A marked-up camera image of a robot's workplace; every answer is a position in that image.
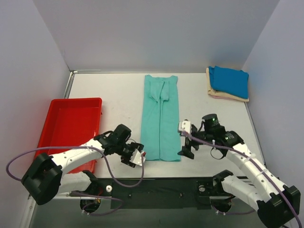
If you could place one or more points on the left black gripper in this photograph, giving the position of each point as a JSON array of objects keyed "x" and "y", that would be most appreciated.
[{"x": 129, "y": 154}]

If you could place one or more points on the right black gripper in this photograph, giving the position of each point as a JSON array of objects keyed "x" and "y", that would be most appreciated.
[{"x": 190, "y": 142}]

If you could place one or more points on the teal t shirt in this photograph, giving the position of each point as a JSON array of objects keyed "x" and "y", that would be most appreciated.
[{"x": 160, "y": 119}]

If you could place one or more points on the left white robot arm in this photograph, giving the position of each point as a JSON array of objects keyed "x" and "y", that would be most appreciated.
[{"x": 49, "y": 175}]

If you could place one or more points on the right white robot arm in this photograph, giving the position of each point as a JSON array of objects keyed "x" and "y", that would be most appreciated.
[{"x": 274, "y": 201}]

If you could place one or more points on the folded pink t shirt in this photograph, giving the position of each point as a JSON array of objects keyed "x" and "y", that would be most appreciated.
[{"x": 219, "y": 97}]

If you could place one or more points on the folded beige t shirt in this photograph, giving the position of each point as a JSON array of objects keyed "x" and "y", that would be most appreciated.
[{"x": 211, "y": 91}]

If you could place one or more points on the red plastic bin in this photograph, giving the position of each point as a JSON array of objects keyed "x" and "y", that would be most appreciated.
[{"x": 71, "y": 122}]

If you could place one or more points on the folded blue t shirt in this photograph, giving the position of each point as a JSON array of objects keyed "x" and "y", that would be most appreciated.
[{"x": 230, "y": 81}]

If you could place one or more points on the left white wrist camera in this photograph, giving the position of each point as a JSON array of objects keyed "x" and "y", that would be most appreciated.
[{"x": 138, "y": 157}]

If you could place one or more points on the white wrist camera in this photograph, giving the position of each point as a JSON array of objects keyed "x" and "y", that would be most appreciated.
[
  {"x": 138, "y": 157},
  {"x": 184, "y": 127}
]

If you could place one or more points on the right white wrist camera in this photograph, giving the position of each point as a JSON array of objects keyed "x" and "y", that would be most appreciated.
[{"x": 184, "y": 127}]

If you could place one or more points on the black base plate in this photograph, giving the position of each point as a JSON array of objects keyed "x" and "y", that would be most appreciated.
[{"x": 158, "y": 193}]

